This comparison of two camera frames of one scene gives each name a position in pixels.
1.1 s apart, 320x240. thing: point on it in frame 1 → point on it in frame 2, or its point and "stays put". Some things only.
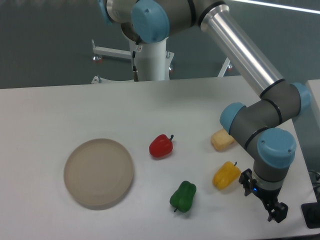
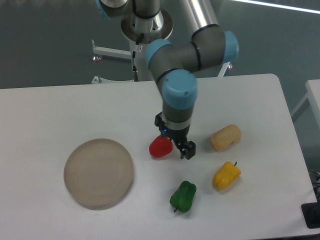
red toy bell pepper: x=161 y=146 stays put
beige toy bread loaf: x=221 y=140 stays put
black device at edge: x=311 y=212 stays put
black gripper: x=277 y=211 → x=178 y=137
